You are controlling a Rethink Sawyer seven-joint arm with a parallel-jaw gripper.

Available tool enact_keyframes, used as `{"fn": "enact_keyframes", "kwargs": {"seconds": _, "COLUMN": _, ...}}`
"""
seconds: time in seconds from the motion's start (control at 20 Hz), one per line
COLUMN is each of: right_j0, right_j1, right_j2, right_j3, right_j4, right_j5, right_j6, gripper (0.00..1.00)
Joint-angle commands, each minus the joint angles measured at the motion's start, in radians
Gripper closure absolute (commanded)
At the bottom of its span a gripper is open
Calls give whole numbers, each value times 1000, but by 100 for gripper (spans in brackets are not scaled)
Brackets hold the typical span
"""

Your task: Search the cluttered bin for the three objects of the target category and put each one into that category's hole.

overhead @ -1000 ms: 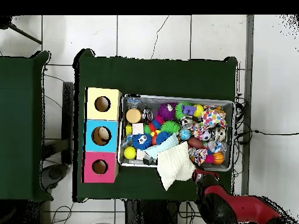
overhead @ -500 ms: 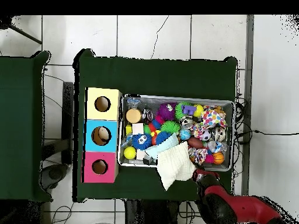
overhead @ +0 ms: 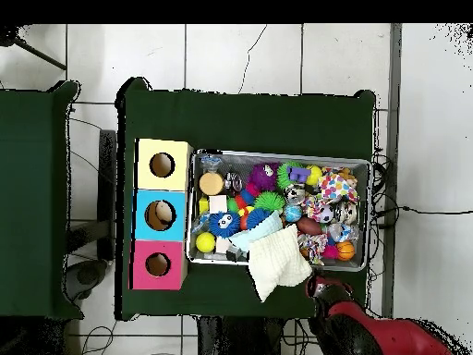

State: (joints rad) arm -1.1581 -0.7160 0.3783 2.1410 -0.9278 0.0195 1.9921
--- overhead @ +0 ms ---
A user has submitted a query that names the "green cloth side table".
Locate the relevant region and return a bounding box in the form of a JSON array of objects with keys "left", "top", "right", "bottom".
[{"left": 0, "top": 80, "right": 82, "bottom": 321}]

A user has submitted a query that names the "polka dot cloth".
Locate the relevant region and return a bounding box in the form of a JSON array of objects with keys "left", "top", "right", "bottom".
[{"left": 319, "top": 170, "right": 360, "bottom": 205}]

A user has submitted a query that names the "clear mesh bin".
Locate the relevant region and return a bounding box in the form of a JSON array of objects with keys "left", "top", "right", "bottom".
[{"left": 187, "top": 151, "right": 373, "bottom": 273}]

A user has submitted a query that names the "wooden box with three holes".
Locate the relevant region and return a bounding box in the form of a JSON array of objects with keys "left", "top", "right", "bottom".
[{"left": 129, "top": 137, "right": 193, "bottom": 291}]

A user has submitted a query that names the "cream waffle cloth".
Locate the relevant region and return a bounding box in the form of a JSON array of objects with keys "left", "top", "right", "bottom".
[{"left": 247, "top": 224, "right": 314, "bottom": 303}]

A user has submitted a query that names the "black silver round toy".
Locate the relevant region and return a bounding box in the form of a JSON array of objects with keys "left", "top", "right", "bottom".
[{"left": 224, "top": 172, "right": 244, "bottom": 195}]

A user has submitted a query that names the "brown toy football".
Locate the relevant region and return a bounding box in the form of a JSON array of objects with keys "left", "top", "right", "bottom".
[{"left": 297, "top": 217, "right": 324, "bottom": 237}]

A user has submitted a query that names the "clear crumpled plastic packet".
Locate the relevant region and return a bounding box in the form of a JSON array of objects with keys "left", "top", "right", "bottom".
[{"left": 199, "top": 153, "right": 224, "bottom": 168}]

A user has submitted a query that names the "blue globe ball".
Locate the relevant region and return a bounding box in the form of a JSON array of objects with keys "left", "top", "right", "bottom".
[{"left": 284, "top": 203, "right": 304, "bottom": 224}]

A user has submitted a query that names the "mint green knit cloth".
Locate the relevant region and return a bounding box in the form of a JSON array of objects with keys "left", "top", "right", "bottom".
[{"left": 228, "top": 210, "right": 285, "bottom": 252}]

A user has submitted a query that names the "large green spiky ball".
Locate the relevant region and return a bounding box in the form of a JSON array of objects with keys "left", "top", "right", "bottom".
[{"left": 275, "top": 161, "right": 306, "bottom": 190}]

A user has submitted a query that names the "small green spiky ball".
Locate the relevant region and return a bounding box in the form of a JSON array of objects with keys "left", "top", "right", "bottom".
[{"left": 253, "top": 191, "right": 286, "bottom": 214}]

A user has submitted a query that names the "small orange basketball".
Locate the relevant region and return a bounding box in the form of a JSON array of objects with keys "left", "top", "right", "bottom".
[{"left": 335, "top": 240, "right": 357, "bottom": 262}]

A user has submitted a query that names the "blue fuzzy ball with eyes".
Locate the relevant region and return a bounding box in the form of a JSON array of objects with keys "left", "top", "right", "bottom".
[{"left": 209, "top": 210, "right": 242, "bottom": 239}]

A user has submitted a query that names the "purple plastic block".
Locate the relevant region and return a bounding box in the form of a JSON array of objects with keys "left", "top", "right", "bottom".
[{"left": 286, "top": 165, "right": 312, "bottom": 185}]

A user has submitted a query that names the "round wooden disc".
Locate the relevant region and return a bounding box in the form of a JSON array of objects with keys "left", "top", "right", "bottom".
[{"left": 199, "top": 171, "right": 224, "bottom": 197}]

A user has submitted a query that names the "yellow smiley ball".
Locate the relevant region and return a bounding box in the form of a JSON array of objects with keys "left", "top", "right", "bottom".
[{"left": 306, "top": 165, "right": 325, "bottom": 187}]

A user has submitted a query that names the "purple spiky ball with eyes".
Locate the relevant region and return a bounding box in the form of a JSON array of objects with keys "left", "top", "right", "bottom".
[{"left": 249, "top": 164, "right": 279, "bottom": 192}]

